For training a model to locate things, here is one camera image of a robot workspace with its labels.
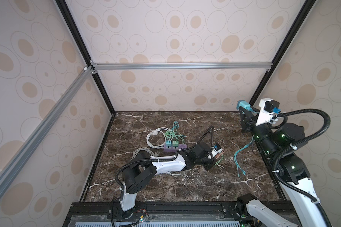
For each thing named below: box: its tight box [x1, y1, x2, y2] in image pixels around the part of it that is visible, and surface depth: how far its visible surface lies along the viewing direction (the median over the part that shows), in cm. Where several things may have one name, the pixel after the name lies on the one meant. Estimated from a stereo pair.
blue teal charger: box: [236, 99, 258, 114], surface depth 55 cm
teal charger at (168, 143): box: [165, 139, 172, 147], surface depth 94 cm
